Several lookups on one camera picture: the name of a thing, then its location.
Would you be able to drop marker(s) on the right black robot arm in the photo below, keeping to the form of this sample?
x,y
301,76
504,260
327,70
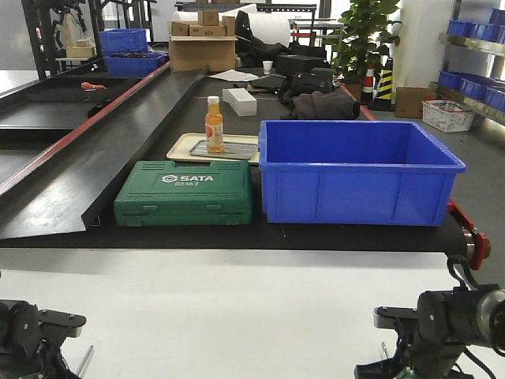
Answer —
x,y
477,318

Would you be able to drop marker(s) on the brown box on floor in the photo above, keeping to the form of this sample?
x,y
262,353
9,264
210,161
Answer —
x,y
408,101

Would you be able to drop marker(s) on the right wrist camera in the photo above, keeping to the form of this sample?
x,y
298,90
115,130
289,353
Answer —
x,y
389,317

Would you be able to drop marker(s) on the orange white traffic cone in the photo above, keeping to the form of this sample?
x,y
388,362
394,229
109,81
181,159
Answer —
x,y
367,87

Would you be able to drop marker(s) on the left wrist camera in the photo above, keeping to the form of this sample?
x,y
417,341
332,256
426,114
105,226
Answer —
x,y
60,325

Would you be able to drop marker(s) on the small metal tray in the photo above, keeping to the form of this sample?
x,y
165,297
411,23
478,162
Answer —
x,y
231,150

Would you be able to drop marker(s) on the large blue plastic bin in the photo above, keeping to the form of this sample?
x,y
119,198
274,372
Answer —
x,y
354,172

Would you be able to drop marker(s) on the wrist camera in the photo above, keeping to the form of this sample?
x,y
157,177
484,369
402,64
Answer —
x,y
60,325
389,317

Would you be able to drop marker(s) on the white paper cup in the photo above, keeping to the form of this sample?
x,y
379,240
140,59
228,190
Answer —
x,y
267,67

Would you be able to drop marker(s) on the blue bin far left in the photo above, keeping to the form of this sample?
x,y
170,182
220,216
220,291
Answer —
x,y
126,53

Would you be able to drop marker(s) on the white foam block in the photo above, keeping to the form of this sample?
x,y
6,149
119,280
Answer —
x,y
241,101

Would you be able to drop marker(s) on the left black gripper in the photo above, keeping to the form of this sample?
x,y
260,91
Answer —
x,y
25,352

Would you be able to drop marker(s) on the white wire basket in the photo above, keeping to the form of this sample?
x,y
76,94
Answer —
x,y
446,116

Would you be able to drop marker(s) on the large cardboard box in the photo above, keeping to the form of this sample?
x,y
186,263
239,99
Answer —
x,y
188,53

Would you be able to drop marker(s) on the orange juice bottle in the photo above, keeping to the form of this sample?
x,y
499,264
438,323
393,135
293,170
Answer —
x,y
214,125

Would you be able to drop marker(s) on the beige plastic tray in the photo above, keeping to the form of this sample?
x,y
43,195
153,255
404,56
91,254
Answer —
x,y
181,148

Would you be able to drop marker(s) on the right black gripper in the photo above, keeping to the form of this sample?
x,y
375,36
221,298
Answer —
x,y
424,349

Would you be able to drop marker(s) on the dark grey cloth bundle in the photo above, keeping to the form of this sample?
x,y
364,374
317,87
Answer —
x,y
323,106

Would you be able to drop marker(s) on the red conveyor end bracket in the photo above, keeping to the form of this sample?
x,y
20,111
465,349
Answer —
x,y
478,244

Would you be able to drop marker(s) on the black yellow traffic cone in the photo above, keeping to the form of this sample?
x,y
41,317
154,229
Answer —
x,y
383,99

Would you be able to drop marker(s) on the green SATA tool case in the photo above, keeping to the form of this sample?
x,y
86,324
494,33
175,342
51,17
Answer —
x,y
163,193

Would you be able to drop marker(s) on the green potted plant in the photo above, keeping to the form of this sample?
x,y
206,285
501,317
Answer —
x,y
367,37

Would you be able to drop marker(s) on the green black screwdriver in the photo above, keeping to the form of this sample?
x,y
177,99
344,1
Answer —
x,y
81,369
383,351

